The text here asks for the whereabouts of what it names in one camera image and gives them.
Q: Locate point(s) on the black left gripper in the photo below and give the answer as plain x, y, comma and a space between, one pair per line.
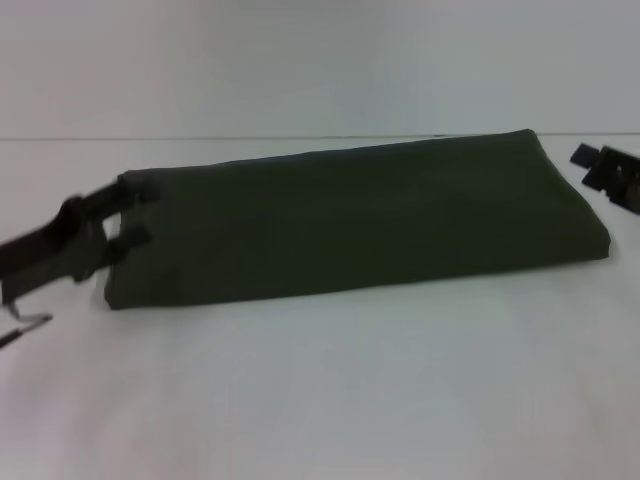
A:
50, 250

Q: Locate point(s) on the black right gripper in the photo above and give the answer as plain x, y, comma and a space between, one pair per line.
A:
622, 182

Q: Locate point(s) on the dark green shirt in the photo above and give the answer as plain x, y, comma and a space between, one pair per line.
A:
350, 225

